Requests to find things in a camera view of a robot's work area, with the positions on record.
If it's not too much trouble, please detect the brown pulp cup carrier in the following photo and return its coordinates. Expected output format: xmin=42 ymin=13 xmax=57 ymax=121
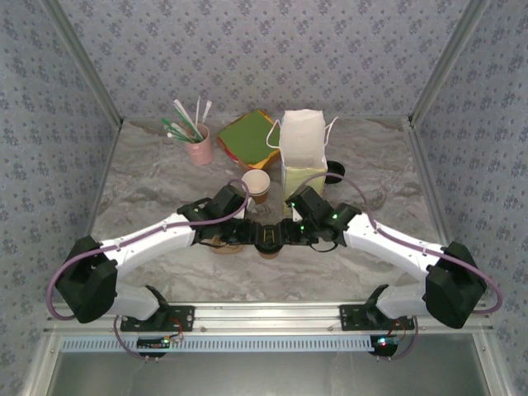
xmin=207 ymin=235 xmax=245 ymax=256

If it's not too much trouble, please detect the floral paper takeout bag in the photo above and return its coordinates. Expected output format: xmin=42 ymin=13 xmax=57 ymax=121
xmin=266 ymin=108 xmax=342 ymax=218

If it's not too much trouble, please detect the stack of coloured napkins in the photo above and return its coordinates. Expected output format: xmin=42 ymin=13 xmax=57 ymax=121
xmin=217 ymin=109 xmax=282 ymax=164

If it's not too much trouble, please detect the empty brown paper cup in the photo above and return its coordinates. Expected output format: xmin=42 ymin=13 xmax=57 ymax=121
xmin=246 ymin=186 xmax=271 ymax=206
xmin=241 ymin=169 xmax=271 ymax=196

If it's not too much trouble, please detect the aluminium base beam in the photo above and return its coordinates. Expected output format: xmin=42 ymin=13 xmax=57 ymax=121
xmin=43 ymin=302 xmax=495 ymax=334

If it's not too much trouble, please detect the pink ribbed metal cup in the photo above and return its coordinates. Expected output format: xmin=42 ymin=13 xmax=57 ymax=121
xmin=184 ymin=123 xmax=215 ymax=166

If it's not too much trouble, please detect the white-tipped green straw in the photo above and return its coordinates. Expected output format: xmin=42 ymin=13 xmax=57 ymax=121
xmin=165 ymin=130 xmax=195 ymax=144

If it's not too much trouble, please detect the right circuit board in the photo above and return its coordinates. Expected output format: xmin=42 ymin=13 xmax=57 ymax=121
xmin=370 ymin=334 xmax=400 ymax=356

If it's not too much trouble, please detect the circuit board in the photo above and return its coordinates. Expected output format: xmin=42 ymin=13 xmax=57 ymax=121
xmin=370 ymin=334 xmax=400 ymax=356
xmin=137 ymin=337 xmax=172 ymax=351

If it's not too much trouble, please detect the left circuit board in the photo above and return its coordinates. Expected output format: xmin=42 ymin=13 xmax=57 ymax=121
xmin=137 ymin=337 xmax=172 ymax=351

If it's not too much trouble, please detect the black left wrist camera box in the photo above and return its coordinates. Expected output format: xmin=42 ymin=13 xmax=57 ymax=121
xmin=212 ymin=185 xmax=252 ymax=219

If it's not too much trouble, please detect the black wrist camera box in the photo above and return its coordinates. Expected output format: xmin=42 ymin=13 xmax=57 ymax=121
xmin=212 ymin=185 xmax=252 ymax=219
xmin=288 ymin=186 xmax=333 ymax=222

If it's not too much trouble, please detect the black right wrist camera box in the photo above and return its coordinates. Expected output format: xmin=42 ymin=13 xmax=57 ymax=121
xmin=288 ymin=186 xmax=333 ymax=222

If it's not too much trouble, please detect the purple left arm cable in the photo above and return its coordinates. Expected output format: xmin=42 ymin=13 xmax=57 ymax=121
xmin=48 ymin=179 xmax=252 ymax=361

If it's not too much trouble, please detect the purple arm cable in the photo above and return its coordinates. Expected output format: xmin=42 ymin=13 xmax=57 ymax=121
xmin=304 ymin=172 xmax=504 ymax=361
xmin=48 ymin=179 xmax=252 ymax=361

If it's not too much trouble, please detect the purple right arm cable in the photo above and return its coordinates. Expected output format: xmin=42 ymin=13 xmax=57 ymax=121
xmin=304 ymin=172 xmax=504 ymax=361

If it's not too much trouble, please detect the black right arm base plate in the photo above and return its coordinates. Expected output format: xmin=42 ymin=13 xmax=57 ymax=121
xmin=338 ymin=304 xmax=416 ymax=332

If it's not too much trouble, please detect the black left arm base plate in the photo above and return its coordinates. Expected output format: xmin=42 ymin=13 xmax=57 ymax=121
xmin=119 ymin=304 xmax=196 ymax=332

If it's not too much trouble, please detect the white slotted cable duct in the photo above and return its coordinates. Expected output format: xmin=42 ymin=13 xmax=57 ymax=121
xmin=60 ymin=334 xmax=383 ymax=353

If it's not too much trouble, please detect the right aluminium frame post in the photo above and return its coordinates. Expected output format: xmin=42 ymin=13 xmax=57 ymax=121
xmin=408 ymin=0 xmax=494 ymax=127

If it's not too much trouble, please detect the aluminium frame post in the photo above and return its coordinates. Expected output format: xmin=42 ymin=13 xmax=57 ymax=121
xmin=408 ymin=0 xmax=494 ymax=127
xmin=40 ymin=0 xmax=125 ymax=127

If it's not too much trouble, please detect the left aluminium frame post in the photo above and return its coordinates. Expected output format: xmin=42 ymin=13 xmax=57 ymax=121
xmin=40 ymin=0 xmax=125 ymax=127

